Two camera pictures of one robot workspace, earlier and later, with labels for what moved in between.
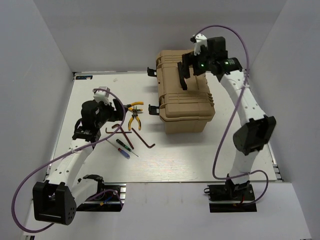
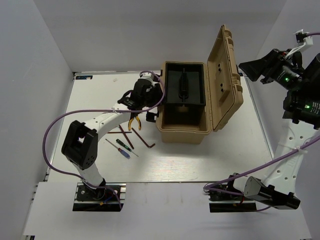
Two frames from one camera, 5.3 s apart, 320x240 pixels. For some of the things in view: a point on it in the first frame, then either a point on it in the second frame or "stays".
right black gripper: x=187 y=60 → x=267 y=65
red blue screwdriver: x=122 y=152 stays
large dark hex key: x=142 y=139 stays
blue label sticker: x=84 y=77 stays
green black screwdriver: x=124 y=146 stays
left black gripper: x=118 y=106 → x=157 y=97
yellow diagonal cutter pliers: x=134 y=114 stays
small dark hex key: x=124 y=133 stays
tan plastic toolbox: x=184 y=111 → x=189 y=124
